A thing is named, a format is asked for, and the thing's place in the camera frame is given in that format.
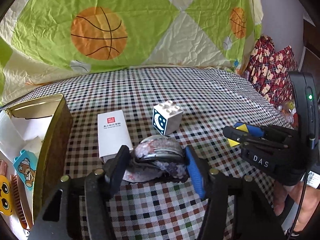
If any yellow face toy block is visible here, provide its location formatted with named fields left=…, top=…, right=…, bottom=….
left=0, top=175, right=13, bottom=216

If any checkered tablecloth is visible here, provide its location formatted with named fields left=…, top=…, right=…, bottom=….
left=0, top=65, right=296, bottom=240

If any clear plastic box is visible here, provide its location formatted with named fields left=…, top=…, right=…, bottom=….
left=0, top=111, right=25, bottom=163

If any person's right hand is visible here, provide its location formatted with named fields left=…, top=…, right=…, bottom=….
left=273, top=181, right=319, bottom=232

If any white moon toy block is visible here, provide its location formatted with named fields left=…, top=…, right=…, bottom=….
left=152, top=100, right=183, bottom=136

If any red patterned fabric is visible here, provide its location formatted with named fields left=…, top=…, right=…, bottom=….
left=243, top=35, right=298, bottom=107

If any floral fabric-covered round mirror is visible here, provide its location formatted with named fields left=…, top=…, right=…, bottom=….
left=123, top=135, right=189, bottom=183

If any blue bear toy block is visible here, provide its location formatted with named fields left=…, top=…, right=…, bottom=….
left=13, top=149, right=38, bottom=191

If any brown rectangular soap bar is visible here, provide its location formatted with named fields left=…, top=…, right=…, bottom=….
left=0, top=159, right=8, bottom=177

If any basketball-pattern green bedsheet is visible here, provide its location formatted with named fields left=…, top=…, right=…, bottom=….
left=1, top=0, right=263, bottom=105

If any white small card box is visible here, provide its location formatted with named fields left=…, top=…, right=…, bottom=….
left=98, top=110, right=133, bottom=163

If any gold metal tray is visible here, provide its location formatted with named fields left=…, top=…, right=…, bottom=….
left=1, top=94, right=73, bottom=232

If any yellow wooden cube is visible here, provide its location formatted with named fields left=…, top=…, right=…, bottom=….
left=228, top=128, right=248, bottom=147

